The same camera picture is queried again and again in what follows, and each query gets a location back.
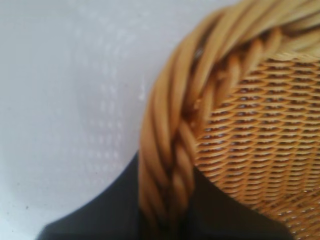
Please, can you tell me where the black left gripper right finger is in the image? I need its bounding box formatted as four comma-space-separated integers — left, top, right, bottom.
191, 166, 296, 240

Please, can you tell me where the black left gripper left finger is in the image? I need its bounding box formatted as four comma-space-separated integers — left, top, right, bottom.
37, 151, 141, 240

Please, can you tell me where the woven wicker basket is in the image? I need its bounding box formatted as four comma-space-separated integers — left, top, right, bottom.
138, 0, 320, 240

